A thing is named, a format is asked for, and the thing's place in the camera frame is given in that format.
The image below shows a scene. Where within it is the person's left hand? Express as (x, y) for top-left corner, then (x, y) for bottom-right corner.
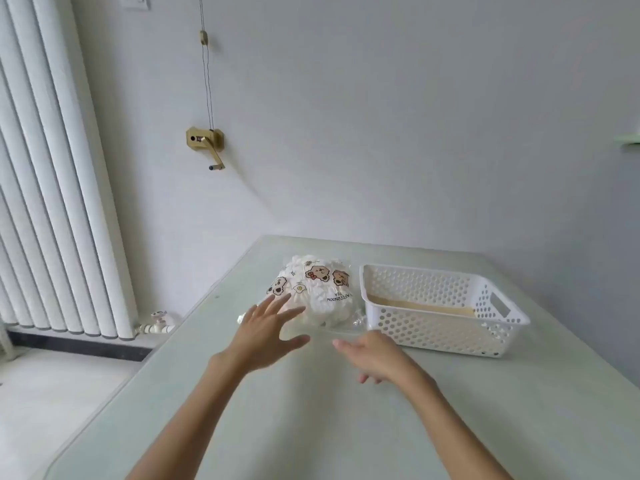
(209, 293), (312, 375)

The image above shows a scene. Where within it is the person's right hand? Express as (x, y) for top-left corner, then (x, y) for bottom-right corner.
(331, 329), (427, 389)

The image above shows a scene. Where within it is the white perforated plastic basket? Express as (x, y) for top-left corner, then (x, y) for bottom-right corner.
(359, 263), (532, 359)

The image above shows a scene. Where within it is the clear bear-print plastic bag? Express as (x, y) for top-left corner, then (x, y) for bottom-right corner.
(237, 253), (371, 341)

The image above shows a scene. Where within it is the person's left forearm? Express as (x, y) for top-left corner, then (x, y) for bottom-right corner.
(125, 355), (253, 480)

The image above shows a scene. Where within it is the person's right forearm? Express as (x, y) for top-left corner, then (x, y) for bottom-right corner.
(397, 369), (516, 480)

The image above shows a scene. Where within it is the white radiator valve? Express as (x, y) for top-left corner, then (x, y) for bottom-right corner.
(135, 310), (180, 337)

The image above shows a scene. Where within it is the white metal stand leg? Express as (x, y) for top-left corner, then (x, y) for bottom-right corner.
(0, 322), (15, 363)

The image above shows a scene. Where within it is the white column radiator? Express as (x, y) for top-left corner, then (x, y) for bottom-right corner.
(0, 0), (139, 341)

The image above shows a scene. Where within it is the brass wall crank winch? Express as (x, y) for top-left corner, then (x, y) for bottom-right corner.
(185, 126), (226, 171)

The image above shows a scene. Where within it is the thin steel winch cable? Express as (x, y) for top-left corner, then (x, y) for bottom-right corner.
(199, 0), (217, 131)

